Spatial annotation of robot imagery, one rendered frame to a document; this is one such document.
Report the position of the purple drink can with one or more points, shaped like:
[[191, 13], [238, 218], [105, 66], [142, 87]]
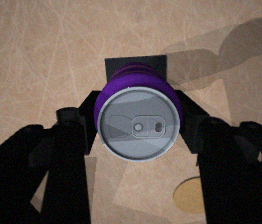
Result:
[[138, 114]]

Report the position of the black square coaster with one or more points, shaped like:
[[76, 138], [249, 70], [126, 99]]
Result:
[[159, 63]]

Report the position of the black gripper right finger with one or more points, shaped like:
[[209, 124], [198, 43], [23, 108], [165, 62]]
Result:
[[227, 157]]

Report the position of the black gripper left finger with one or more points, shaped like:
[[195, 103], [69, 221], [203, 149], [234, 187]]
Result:
[[65, 197]]

